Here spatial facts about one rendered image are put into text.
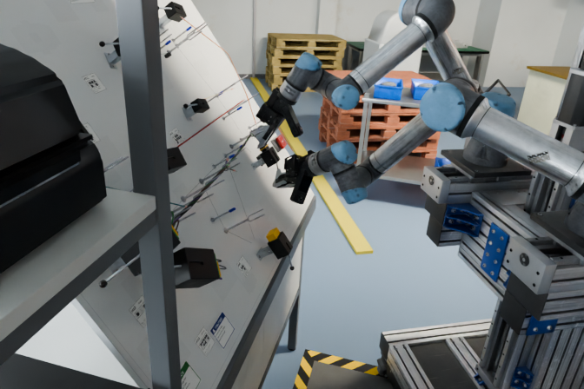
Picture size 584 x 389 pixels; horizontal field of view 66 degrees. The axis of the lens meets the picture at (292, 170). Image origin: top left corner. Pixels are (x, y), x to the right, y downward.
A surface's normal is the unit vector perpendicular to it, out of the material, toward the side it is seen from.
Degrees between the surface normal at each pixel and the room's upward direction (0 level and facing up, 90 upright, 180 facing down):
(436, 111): 88
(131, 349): 54
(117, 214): 0
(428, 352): 0
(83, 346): 0
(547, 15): 90
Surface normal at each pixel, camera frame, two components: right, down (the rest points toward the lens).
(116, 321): 0.81, -0.42
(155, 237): -0.26, 0.37
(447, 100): -0.66, 0.25
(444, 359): 0.05, -0.92
